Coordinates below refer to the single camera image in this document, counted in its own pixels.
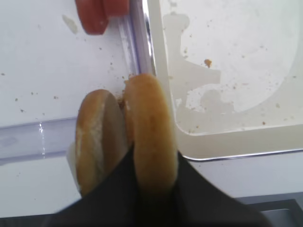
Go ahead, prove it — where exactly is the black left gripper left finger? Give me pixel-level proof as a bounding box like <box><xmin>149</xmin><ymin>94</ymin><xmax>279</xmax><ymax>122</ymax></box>
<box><xmin>42</xmin><ymin>144</ymin><xmax>143</xmax><ymax>227</ymax></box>

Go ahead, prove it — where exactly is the inner tomato slice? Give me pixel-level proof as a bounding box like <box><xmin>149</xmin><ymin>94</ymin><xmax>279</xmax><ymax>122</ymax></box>
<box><xmin>103</xmin><ymin>0</ymin><xmax>130</xmax><ymax>17</ymax></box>

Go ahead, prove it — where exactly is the bottom bun pusher track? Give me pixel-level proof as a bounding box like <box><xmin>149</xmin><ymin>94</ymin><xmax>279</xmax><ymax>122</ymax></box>
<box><xmin>0</xmin><ymin>118</ymin><xmax>76</xmax><ymax>180</ymax></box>

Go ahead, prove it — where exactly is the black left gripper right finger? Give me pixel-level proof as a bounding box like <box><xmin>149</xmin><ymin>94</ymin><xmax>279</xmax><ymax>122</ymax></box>
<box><xmin>164</xmin><ymin>152</ymin><xmax>271</xmax><ymax>227</ymax></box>

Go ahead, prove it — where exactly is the left clear divider rail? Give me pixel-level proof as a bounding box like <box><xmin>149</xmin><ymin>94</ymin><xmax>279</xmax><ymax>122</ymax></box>
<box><xmin>118</xmin><ymin>0</ymin><xmax>156</xmax><ymax>75</ymax></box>

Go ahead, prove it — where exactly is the metal baking tray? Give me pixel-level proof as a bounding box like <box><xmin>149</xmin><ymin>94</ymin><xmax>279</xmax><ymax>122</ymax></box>
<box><xmin>142</xmin><ymin>0</ymin><xmax>303</xmax><ymax>160</ymax></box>

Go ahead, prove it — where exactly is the bun slice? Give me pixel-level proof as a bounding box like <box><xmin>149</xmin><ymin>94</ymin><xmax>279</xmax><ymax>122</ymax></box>
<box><xmin>124</xmin><ymin>74</ymin><xmax>178</xmax><ymax>194</ymax></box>
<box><xmin>75</xmin><ymin>89</ymin><xmax>128</xmax><ymax>196</ymax></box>

